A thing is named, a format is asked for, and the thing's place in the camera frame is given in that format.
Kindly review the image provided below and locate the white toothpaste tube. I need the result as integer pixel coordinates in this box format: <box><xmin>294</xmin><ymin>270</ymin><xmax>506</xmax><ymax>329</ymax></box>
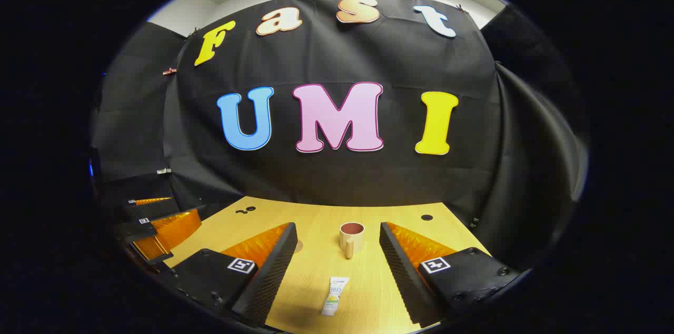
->
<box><xmin>321</xmin><ymin>276</ymin><xmax>350</xmax><ymax>317</ymax></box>

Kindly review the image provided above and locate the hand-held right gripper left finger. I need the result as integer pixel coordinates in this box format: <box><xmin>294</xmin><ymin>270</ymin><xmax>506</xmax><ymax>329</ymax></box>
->
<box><xmin>158</xmin><ymin>222</ymin><xmax>298</xmax><ymax>328</ymax></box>

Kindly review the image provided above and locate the wooden desktop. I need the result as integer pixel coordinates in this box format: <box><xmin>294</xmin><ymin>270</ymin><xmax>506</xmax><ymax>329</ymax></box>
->
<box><xmin>163</xmin><ymin>196</ymin><xmax>493</xmax><ymax>334</ymax></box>

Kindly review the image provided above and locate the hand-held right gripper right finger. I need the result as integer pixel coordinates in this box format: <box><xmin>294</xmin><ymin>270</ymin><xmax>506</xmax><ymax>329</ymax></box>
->
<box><xmin>379</xmin><ymin>222</ymin><xmax>527</xmax><ymax>327</ymax></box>

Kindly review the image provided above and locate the black backdrop cloth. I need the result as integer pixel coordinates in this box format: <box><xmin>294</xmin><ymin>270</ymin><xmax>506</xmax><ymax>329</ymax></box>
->
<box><xmin>90</xmin><ymin>0</ymin><xmax>590</xmax><ymax>271</ymax></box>

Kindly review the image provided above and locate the beige cup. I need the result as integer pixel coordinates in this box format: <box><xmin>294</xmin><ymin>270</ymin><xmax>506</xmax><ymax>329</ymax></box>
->
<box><xmin>339</xmin><ymin>222</ymin><xmax>365</xmax><ymax>260</ymax></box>

